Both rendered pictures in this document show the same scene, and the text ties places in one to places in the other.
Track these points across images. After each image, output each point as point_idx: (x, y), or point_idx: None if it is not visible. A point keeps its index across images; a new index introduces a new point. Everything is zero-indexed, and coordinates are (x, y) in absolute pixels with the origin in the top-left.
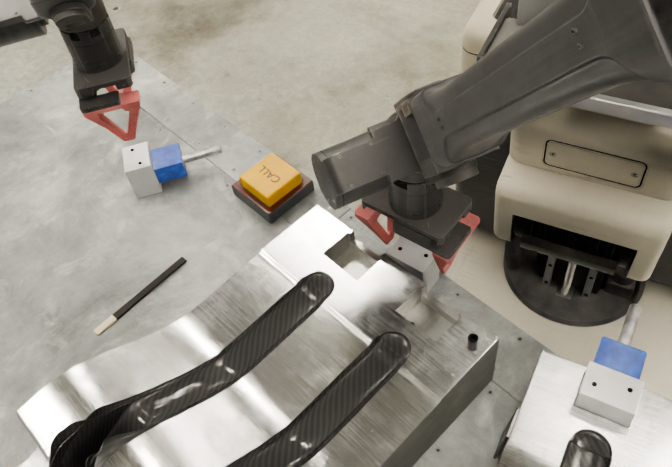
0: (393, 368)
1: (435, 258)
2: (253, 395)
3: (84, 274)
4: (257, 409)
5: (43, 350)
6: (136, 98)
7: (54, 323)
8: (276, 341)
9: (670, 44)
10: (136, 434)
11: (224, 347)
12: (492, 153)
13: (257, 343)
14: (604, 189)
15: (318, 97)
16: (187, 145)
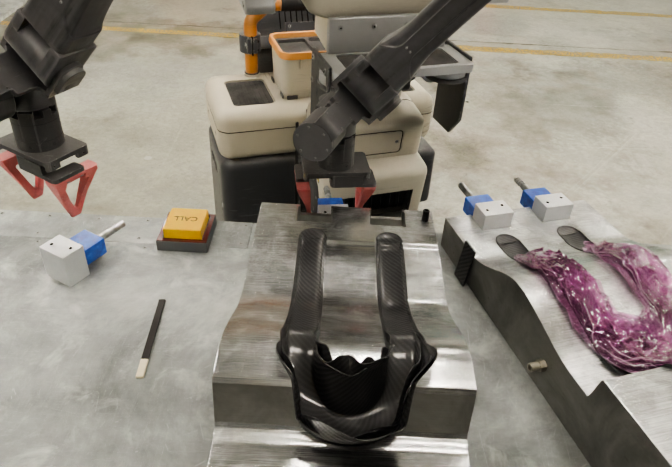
0: (398, 249)
1: (364, 193)
2: (340, 301)
3: (78, 352)
4: (352, 304)
5: (100, 415)
6: (94, 163)
7: (88, 395)
8: (321, 271)
9: None
10: (318, 332)
11: (291, 292)
12: (255, 209)
13: (308, 281)
14: (382, 159)
15: None
16: None
